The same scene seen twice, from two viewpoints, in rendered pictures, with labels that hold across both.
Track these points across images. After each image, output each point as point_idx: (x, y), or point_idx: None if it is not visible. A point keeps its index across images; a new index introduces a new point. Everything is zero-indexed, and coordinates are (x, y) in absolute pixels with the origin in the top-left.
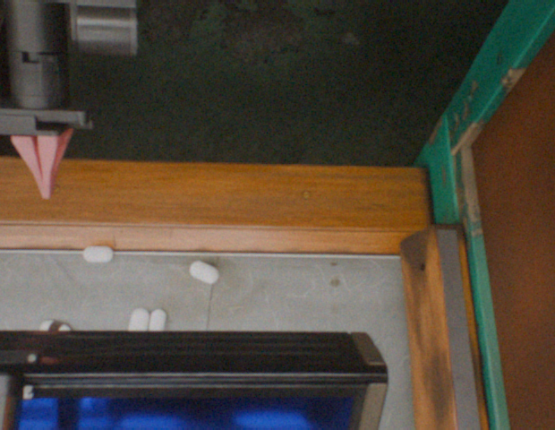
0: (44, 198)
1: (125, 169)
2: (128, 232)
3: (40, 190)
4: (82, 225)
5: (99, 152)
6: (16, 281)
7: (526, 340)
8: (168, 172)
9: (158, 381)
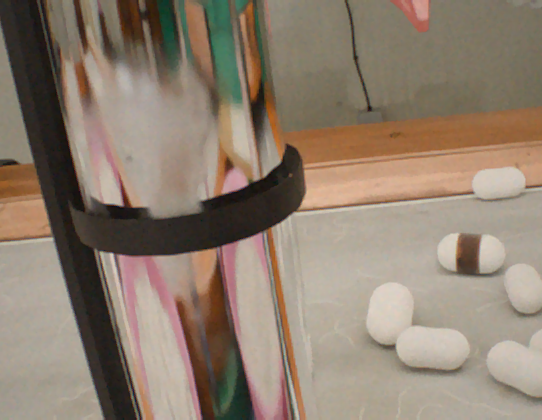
0: (420, 19)
1: (497, 114)
2: (539, 153)
3: (415, 3)
4: (459, 152)
5: None
6: (361, 233)
7: None
8: None
9: None
